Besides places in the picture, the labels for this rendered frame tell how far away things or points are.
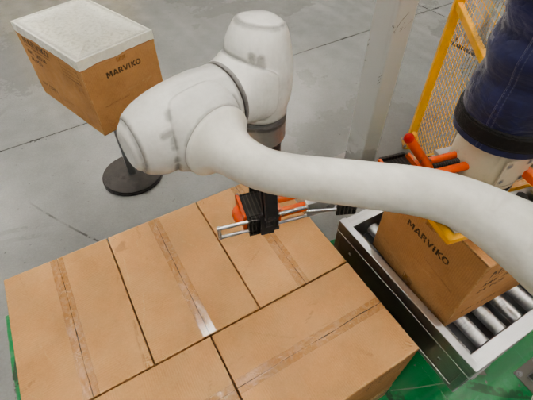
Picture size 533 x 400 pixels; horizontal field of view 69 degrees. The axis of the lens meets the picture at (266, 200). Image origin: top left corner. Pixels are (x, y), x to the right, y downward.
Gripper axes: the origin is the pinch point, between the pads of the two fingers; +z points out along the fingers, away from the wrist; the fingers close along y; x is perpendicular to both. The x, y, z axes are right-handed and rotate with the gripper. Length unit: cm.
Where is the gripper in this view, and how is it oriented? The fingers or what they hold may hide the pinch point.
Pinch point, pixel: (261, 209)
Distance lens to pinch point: 84.7
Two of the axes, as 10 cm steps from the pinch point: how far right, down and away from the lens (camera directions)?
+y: -2.9, -7.2, 6.4
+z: 0.0, 6.6, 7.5
